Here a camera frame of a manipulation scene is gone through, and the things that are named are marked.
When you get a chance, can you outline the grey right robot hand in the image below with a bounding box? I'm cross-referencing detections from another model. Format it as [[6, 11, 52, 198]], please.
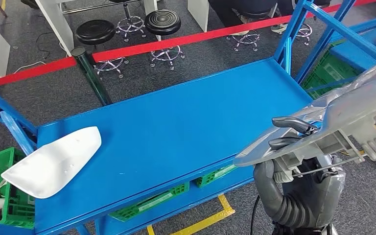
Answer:
[[253, 116, 346, 228]]

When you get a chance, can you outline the blue metal shelf rack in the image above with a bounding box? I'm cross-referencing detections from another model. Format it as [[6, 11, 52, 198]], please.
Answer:
[[329, 0, 376, 73], [0, 0, 367, 235]]

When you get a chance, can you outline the black stool chrome base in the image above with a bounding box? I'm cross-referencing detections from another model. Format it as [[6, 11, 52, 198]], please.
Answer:
[[295, 23, 314, 46], [226, 11, 260, 52], [108, 0, 147, 43]]

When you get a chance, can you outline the red barrier belt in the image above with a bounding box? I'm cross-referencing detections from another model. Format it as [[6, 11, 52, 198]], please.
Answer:
[[0, 56, 78, 88], [92, 0, 376, 63]]

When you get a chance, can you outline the person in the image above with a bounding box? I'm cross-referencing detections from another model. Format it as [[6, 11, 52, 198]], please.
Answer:
[[207, 0, 287, 35]]

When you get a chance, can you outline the white plastic panel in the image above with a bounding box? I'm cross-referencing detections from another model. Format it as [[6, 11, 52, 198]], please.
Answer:
[[0, 126, 102, 199]]

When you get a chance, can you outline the stool with smooth black seat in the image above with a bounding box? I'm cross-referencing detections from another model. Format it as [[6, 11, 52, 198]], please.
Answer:
[[75, 20, 129, 79]]

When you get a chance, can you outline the green open plastic crate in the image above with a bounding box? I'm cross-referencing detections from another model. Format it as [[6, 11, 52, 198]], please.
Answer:
[[0, 147, 36, 229]]

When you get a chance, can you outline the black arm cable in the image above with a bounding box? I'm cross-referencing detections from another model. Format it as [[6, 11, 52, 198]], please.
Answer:
[[249, 194, 260, 235]]

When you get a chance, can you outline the black stanchion post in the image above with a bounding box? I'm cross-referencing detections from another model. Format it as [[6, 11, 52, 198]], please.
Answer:
[[70, 46, 113, 107]]

